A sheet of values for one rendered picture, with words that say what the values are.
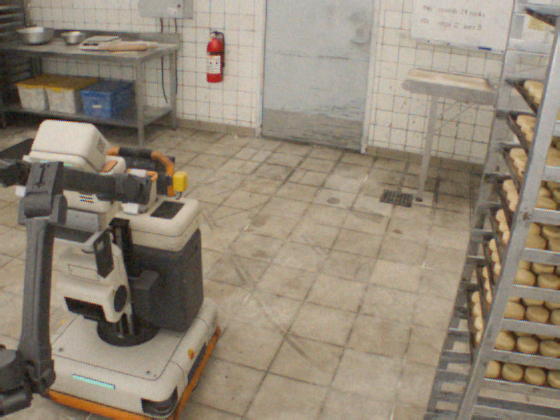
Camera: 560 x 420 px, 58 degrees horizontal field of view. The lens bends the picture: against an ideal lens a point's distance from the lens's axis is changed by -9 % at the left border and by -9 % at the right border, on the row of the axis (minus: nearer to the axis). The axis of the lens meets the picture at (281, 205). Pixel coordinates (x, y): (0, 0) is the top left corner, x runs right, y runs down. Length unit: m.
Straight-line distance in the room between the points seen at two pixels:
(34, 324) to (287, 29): 4.19
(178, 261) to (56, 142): 0.69
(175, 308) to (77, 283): 0.45
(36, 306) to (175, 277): 0.98
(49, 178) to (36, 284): 0.24
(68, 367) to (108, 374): 0.18
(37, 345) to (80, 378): 1.01
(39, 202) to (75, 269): 0.75
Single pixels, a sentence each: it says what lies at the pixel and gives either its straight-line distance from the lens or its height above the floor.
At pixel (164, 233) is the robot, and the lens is 2.03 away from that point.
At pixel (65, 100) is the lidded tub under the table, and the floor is 0.36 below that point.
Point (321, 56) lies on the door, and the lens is 5.00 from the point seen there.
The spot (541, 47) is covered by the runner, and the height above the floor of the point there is 1.59.
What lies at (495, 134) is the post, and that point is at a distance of 1.49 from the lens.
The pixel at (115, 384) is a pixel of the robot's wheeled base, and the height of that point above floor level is 0.26.
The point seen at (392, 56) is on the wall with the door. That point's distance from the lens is 4.85.
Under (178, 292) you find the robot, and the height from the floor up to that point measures 0.51.
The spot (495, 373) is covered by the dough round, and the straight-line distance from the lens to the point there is 1.39.
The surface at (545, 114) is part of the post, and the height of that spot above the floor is 1.53.
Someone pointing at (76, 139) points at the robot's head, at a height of 1.23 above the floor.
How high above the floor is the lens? 1.76
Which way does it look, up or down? 26 degrees down
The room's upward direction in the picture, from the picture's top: 3 degrees clockwise
